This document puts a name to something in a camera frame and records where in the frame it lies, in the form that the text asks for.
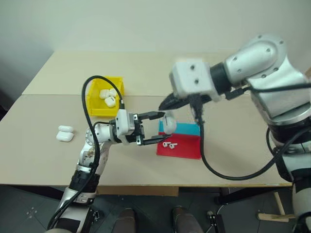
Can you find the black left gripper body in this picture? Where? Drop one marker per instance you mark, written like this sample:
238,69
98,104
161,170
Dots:
139,128

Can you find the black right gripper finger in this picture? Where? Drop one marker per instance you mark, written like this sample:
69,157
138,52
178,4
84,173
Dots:
181,104
170,101

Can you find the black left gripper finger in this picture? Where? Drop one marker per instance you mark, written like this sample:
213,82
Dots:
155,140
153,115

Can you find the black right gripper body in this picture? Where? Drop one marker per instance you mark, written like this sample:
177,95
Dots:
187,99

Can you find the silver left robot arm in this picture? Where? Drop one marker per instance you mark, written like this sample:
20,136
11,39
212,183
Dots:
102,132

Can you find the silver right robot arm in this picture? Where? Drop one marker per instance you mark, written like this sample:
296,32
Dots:
257,58

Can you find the yellow plastic bin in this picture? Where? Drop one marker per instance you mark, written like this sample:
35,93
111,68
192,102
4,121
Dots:
97,106

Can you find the white earbud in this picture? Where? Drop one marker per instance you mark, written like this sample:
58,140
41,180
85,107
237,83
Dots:
165,144
173,145

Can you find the teal plastic tray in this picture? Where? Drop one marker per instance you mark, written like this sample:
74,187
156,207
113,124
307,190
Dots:
184,128

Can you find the red plastic tray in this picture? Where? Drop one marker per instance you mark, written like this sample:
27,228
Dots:
179,149

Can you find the brown panel under table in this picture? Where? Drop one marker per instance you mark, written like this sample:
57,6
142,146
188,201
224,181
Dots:
138,191

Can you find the light wooden stick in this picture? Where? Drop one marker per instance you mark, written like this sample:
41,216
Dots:
280,202

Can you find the light wooden block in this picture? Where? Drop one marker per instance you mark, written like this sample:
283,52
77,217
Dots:
274,216

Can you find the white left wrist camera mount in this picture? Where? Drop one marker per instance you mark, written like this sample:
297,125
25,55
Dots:
124,123

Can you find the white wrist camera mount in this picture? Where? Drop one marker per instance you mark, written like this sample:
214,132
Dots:
124,123
194,77

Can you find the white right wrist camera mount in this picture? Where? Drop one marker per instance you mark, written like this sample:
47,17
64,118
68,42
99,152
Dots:
194,77

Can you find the black floor bracket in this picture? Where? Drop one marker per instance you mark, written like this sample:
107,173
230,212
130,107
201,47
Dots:
215,222

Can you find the black metal table frame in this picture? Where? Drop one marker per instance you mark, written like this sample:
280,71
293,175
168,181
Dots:
243,195

